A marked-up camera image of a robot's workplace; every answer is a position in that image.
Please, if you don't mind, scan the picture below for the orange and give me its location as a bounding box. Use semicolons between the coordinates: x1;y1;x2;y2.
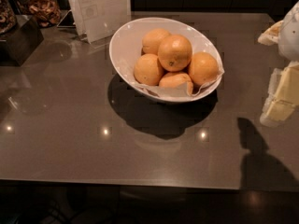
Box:
159;72;193;95
142;28;171;54
134;54;164;86
158;35;192;72
188;51;219;86

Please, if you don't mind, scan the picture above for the white oval bowl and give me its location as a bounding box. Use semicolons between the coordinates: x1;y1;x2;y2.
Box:
108;17;224;104

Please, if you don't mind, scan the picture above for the clear acrylic sign stand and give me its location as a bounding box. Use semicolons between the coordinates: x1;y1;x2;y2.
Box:
68;0;131;43

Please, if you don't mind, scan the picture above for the dark wooden block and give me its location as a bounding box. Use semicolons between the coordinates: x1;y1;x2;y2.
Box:
0;15;44;66

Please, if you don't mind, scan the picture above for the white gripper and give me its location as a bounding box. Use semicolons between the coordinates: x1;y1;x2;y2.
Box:
258;1;299;127

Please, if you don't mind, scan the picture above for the glass jar of dried fruit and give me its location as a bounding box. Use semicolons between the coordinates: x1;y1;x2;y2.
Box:
15;0;61;28

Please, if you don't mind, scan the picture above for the glass jar at left edge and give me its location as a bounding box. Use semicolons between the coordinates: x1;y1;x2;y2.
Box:
0;0;17;35

